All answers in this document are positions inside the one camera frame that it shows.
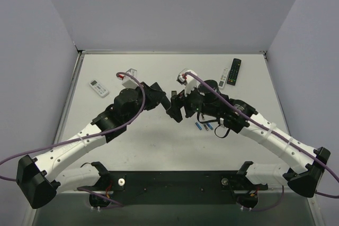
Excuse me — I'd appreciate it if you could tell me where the slim white remote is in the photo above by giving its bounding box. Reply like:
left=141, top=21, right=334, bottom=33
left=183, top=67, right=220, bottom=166
left=218, top=67, right=229, bottom=89

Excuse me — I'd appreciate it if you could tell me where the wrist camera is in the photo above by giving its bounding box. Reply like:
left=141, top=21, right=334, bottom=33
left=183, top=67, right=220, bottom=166
left=117, top=68, right=138, bottom=89
left=177, top=68, right=197, bottom=97

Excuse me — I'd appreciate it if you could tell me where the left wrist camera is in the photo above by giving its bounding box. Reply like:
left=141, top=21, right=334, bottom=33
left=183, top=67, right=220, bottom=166
left=117, top=68, right=138, bottom=89

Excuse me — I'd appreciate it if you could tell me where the purple cable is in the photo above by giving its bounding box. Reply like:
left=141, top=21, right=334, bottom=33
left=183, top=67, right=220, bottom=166
left=182, top=71, right=339, bottom=199
left=0, top=71, right=146, bottom=182

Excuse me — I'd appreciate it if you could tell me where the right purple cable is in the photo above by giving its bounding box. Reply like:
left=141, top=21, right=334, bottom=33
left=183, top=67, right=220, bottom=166
left=182, top=71, right=339, bottom=199

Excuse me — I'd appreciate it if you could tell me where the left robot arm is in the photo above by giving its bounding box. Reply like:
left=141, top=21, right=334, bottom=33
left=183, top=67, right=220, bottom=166
left=15, top=82, right=171, bottom=209

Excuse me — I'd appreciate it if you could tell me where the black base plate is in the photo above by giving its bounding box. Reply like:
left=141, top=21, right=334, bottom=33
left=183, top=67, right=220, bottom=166
left=89, top=170, right=259, bottom=205

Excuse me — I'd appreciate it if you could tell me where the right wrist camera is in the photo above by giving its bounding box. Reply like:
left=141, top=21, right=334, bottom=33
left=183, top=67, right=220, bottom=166
left=177, top=68, right=197, bottom=97

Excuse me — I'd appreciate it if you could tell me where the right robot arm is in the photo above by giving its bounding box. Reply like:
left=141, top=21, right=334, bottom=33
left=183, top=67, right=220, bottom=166
left=166, top=75, right=331, bottom=197

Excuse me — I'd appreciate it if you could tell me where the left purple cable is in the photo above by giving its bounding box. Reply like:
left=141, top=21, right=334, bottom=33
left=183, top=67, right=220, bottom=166
left=0, top=71, right=146, bottom=182

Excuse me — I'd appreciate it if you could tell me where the white AC remote left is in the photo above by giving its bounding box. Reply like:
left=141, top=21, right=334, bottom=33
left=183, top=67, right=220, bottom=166
left=88, top=79, right=110, bottom=98

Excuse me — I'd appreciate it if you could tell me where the black TV remote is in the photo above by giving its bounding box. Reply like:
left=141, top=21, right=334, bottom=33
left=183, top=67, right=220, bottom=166
left=227, top=58, right=242, bottom=86

